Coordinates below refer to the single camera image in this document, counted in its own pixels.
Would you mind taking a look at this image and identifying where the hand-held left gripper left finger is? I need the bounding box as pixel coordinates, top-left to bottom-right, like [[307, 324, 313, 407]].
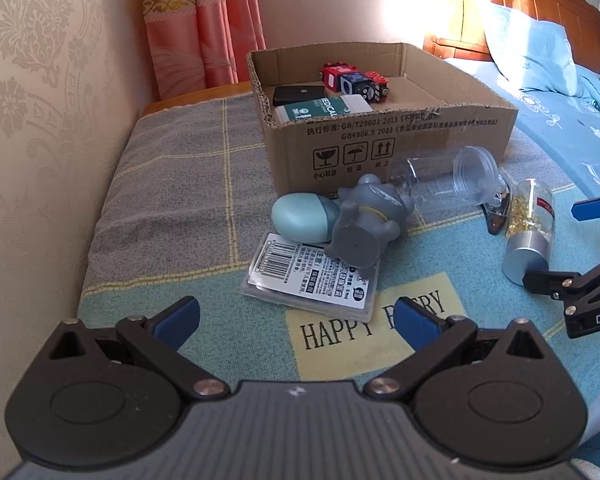
[[47, 295, 231, 402]]

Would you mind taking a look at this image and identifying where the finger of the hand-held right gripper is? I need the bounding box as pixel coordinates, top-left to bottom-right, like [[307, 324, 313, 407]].
[[522, 260, 600, 311], [571, 185, 600, 222]]

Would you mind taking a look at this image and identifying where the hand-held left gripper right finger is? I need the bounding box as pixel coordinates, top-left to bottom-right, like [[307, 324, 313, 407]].
[[362, 297, 556, 402]]

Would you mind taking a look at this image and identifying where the clear bottle of gold capsules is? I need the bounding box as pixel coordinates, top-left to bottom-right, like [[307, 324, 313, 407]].
[[502, 178, 556, 285]]

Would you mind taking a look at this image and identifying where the cardboard box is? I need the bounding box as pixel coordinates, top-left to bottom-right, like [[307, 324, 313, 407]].
[[246, 42, 520, 196]]

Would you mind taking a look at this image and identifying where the green and white box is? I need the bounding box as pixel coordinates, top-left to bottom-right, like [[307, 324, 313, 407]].
[[274, 95, 373, 126]]

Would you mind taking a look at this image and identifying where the black phone-like device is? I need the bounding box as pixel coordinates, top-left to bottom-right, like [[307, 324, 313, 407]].
[[272, 85, 328, 107]]

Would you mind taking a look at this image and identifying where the red toy train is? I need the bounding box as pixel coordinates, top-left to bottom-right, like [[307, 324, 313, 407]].
[[321, 62, 356, 93]]

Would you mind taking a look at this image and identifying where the blue floral bedsheet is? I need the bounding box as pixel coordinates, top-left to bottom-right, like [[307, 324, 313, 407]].
[[445, 57, 600, 201]]

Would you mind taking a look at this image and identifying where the grey toy figure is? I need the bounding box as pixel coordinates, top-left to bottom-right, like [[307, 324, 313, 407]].
[[330, 174, 415, 268]]

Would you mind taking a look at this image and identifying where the barcode blister pack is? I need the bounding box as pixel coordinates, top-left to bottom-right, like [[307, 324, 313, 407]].
[[241, 231, 381, 323]]

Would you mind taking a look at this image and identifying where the clear plastic jar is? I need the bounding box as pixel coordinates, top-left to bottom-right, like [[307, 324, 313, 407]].
[[387, 146, 498, 208]]

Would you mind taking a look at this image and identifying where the pale green egg toy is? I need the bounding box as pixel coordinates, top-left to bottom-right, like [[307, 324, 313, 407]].
[[271, 194, 338, 242]]

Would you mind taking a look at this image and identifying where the light blue pillow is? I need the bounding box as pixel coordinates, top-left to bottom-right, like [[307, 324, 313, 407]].
[[472, 0, 598, 98]]

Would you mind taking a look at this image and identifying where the pink patterned curtain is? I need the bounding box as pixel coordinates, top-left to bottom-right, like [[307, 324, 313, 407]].
[[137, 0, 267, 103]]

